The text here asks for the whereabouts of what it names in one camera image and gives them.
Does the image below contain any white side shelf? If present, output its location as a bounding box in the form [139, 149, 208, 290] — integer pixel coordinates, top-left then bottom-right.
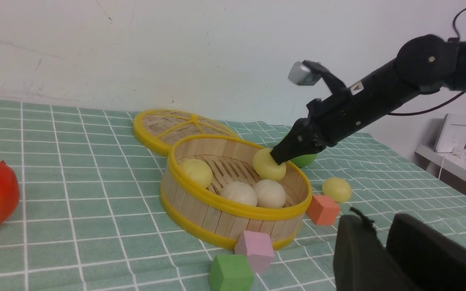
[415, 144, 466, 182]

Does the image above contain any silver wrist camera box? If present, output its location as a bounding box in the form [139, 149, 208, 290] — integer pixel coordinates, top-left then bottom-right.
[287, 61, 322, 86]

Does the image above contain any white bun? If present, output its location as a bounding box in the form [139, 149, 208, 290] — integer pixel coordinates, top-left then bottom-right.
[219, 181, 258, 207]
[253, 180, 286, 209]

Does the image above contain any pale yellow bun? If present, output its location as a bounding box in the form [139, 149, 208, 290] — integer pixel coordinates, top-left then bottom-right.
[252, 148, 286, 181]
[179, 158, 213, 188]
[322, 177, 352, 203]

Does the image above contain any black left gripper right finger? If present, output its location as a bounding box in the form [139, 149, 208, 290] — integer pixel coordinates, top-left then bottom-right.
[386, 213, 466, 291]

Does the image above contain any white box device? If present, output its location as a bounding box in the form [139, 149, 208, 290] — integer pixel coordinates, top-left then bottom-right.
[433, 114, 466, 153]

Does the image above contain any orange foam cube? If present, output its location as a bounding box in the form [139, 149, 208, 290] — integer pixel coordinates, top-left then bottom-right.
[306, 195, 340, 226]

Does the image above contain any green foam cube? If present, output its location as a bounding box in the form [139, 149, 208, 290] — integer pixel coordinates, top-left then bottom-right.
[208, 254, 254, 291]

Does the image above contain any woven bamboo steamer lid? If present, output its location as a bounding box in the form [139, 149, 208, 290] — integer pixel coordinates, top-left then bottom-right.
[132, 109, 238, 157]

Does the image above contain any black camera cable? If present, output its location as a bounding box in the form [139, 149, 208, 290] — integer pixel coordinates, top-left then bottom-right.
[388, 0, 466, 117]

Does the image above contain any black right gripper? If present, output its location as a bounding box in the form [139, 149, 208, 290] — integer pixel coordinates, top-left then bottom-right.
[270, 95, 363, 164]

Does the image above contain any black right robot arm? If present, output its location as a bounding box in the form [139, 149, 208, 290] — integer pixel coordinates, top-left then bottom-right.
[271, 34, 466, 291]

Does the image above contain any green apple toy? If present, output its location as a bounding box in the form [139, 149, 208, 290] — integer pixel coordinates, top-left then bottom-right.
[290, 154, 318, 168]

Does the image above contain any bamboo steamer tray yellow rim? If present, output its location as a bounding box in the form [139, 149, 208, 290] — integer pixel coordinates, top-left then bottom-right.
[159, 134, 312, 250]

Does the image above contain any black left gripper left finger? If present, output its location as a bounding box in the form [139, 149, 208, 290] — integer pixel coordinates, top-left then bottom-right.
[333, 207, 419, 291]

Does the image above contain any pink foam cube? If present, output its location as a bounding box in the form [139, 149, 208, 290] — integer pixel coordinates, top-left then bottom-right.
[234, 230, 274, 273]

